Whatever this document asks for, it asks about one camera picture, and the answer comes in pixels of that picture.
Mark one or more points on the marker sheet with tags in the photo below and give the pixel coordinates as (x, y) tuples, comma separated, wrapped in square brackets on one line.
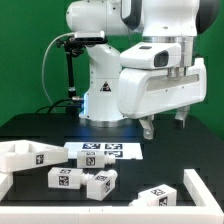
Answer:
[(119, 150)]

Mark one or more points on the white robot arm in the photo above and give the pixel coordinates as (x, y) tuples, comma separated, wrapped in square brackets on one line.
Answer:
[(126, 23)]

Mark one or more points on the grey mounted camera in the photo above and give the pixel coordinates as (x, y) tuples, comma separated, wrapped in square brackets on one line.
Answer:
[(89, 36)]

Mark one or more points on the white U-shaped fence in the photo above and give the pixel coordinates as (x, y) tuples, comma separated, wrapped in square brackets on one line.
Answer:
[(205, 211)]

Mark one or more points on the black camera stand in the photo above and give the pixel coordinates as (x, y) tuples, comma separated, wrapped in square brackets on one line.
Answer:
[(74, 47)]

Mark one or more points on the white square tabletop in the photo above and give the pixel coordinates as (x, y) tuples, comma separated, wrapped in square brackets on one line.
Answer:
[(21, 155)]

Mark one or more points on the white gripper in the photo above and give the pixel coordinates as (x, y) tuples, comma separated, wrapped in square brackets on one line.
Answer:
[(143, 92)]

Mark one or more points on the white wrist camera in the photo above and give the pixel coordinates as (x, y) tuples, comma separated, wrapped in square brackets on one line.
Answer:
[(151, 56)]

